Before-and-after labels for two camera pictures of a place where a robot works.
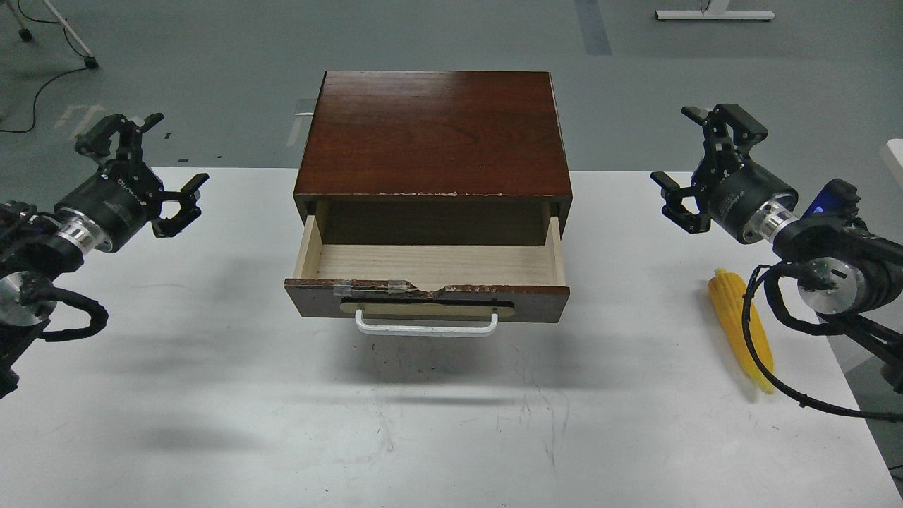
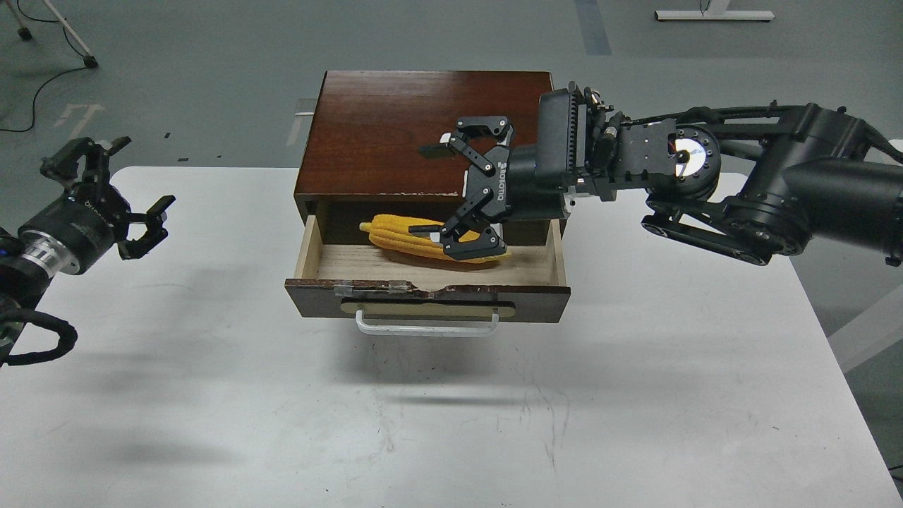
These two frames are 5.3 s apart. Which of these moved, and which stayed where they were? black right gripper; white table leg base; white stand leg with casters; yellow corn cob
Moved: black right gripper; yellow corn cob
Stayed: white table leg base; white stand leg with casters
